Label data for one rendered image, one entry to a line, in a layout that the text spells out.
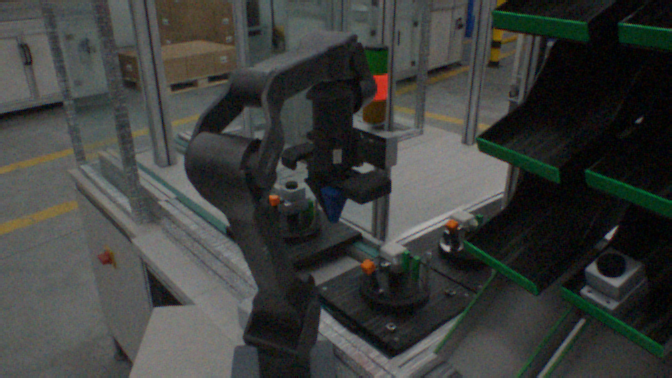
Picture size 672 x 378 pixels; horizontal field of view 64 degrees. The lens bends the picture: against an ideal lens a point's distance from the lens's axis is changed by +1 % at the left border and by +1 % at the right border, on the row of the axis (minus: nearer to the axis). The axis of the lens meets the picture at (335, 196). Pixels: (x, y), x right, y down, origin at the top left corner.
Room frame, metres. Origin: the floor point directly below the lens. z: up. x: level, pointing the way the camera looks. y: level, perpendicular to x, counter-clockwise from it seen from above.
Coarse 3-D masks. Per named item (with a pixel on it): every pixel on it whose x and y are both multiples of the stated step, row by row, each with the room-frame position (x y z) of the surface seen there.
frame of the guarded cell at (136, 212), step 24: (96, 0) 1.36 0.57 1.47; (432, 0) 2.17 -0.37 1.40; (48, 24) 1.74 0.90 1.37; (96, 24) 1.38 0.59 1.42; (120, 96) 1.37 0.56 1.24; (72, 120) 1.75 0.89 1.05; (120, 120) 1.36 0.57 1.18; (72, 144) 1.76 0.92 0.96; (120, 144) 1.37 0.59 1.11; (144, 216) 1.38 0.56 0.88
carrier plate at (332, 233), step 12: (324, 216) 1.21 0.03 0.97; (228, 228) 1.14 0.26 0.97; (324, 228) 1.14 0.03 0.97; (336, 228) 1.14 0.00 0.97; (348, 228) 1.14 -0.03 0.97; (312, 240) 1.08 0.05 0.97; (324, 240) 1.08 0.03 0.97; (336, 240) 1.08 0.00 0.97; (348, 240) 1.09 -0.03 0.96; (300, 252) 1.03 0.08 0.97; (312, 252) 1.03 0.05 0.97; (324, 252) 1.05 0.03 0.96; (300, 264) 1.00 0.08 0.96
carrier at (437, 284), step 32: (384, 256) 1.01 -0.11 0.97; (416, 256) 0.90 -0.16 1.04; (320, 288) 0.89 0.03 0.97; (352, 288) 0.89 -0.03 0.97; (384, 288) 0.86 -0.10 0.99; (416, 288) 0.86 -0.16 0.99; (448, 288) 0.89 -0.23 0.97; (352, 320) 0.80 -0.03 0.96; (384, 320) 0.79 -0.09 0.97; (416, 320) 0.79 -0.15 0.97; (448, 320) 0.80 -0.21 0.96
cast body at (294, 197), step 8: (288, 184) 1.13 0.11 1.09; (296, 184) 1.13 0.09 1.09; (280, 192) 1.14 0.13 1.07; (288, 192) 1.11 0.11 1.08; (296, 192) 1.12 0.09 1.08; (304, 192) 1.13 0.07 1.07; (288, 200) 1.11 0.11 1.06; (296, 200) 1.12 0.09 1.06; (304, 200) 1.13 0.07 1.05; (280, 208) 1.12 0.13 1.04; (288, 208) 1.10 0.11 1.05; (296, 208) 1.12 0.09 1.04; (304, 208) 1.13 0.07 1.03
